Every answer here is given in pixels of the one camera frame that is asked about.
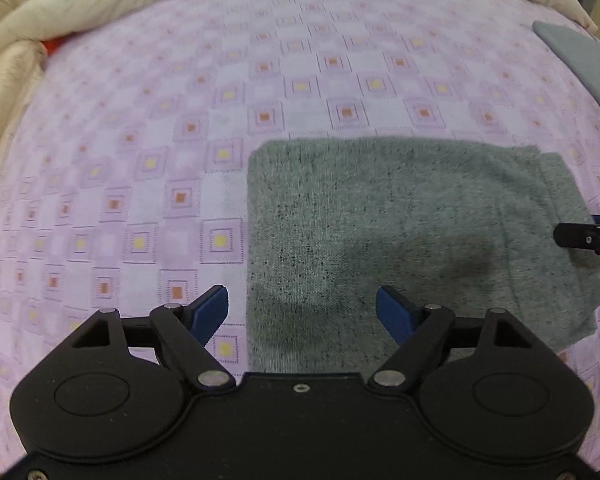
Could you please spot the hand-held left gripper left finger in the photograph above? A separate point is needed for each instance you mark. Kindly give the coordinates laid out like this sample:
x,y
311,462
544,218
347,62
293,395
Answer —
x,y
210,310

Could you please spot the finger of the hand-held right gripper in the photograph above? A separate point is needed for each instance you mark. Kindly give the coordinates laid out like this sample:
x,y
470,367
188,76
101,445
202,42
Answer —
x,y
575,235

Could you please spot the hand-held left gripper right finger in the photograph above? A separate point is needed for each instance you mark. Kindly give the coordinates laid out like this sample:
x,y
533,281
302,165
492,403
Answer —
x,y
392,310

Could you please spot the grey knit pants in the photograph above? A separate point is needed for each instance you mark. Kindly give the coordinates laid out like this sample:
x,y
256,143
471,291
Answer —
x,y
380,220

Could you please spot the folded grey cloth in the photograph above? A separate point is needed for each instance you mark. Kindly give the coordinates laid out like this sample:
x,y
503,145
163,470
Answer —
x,y
585,60

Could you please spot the purple patterned bedsheet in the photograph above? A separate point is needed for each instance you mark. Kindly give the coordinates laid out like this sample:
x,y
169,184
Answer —
x,y
330,60

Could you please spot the cream satin blanket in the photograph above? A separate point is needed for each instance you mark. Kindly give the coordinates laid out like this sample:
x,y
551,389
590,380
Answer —
x,y
5,90

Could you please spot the small red thing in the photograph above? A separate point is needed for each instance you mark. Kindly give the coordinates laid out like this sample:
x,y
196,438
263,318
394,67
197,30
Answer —
x,y
51,46

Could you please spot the cream quilt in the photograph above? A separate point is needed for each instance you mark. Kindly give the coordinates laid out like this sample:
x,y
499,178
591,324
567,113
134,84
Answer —
x,y
80,5

